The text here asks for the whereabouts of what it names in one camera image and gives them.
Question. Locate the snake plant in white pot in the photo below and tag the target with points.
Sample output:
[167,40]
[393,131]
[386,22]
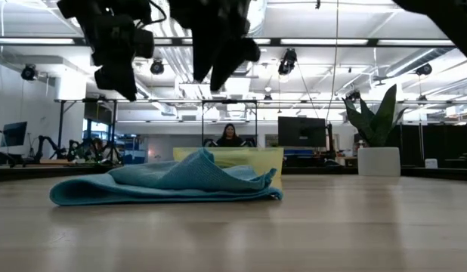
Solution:
[377,160]

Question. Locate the black office partition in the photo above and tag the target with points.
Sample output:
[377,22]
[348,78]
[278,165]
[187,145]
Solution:
[437,140]

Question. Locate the black ceiling spotlight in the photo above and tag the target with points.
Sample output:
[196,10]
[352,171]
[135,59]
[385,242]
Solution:
[287,62]
[423,69]
[156,67]
[29,72]

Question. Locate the small black monitor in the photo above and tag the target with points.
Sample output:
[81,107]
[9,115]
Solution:
[14,133]

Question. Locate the yellow translucent plastic bin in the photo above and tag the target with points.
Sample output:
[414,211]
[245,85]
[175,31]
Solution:
[256,158]

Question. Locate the small white sign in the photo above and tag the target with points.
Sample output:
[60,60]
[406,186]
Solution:
[431,163]

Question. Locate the black background robot arm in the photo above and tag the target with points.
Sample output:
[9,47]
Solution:
[48,143]

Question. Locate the large black computer monitor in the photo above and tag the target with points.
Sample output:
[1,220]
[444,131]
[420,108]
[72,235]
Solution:
[301,132]

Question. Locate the black workstation frame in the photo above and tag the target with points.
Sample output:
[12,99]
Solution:
[62,121]

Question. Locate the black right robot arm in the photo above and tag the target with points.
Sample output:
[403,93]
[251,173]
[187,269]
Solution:
[456,19]

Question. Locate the teal microfiber towel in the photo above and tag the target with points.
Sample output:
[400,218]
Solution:
[161,181]

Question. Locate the overhead light bar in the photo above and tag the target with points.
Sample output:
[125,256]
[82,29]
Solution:
[331,42]

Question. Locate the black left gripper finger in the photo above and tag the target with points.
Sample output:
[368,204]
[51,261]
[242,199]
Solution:
[120,81]

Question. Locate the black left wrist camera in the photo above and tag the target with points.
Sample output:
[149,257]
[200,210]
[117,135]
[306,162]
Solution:
[144,43]

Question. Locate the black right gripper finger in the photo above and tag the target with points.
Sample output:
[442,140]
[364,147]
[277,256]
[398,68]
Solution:
[204,53]
[233,56]

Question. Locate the lit blue monitor screen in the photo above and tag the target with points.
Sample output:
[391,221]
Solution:
[94,125]

